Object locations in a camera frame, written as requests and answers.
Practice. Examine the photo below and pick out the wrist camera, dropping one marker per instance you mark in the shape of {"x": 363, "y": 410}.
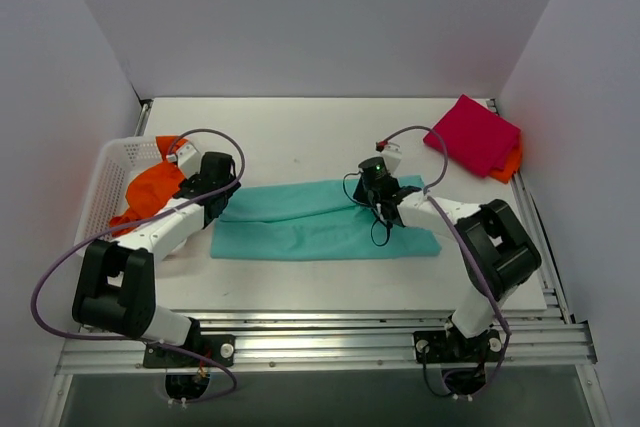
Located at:
{"x": 187, "y": 159}
{"x": 391, "y": 154}

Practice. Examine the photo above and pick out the folded magenta t-shirt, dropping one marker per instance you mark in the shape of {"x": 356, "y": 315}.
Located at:
{"x": 475, "y": 138}

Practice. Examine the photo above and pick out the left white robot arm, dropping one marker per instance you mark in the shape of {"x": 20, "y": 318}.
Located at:
{"x": 116, "y": 287}

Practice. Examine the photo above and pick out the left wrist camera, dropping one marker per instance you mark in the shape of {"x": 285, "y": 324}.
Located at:
{"x": 187, "y": 159}

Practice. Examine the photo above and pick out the orange t-shirt in basket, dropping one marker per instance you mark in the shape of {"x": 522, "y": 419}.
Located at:
{"x": 149, "y": 192}

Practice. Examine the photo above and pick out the aluminium mounting rail frame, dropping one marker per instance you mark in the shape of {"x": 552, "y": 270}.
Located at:
{"x": 272, "y": 341}

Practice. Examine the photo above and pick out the teal t-shirt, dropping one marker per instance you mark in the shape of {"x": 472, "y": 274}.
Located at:
{"x": 312, "y": 221}

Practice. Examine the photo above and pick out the folded orange t-shirt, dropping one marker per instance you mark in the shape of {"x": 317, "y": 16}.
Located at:
{"x": 511, "y": 166}

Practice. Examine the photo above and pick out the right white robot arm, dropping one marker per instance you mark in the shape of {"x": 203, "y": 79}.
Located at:
{"x": 499, "y": 256}

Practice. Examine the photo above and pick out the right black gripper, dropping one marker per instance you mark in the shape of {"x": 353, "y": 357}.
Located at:
{"x": 364, "y": 194}

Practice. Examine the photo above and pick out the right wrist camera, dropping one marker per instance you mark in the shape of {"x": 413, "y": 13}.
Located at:
{"x": 391, "y": 154}

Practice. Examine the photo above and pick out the white plastic basket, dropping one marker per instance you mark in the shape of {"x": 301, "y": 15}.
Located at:
{"x": 119, "y": 162}

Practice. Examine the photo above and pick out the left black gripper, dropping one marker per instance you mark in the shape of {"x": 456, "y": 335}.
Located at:
{"x": 226, "y": 194}

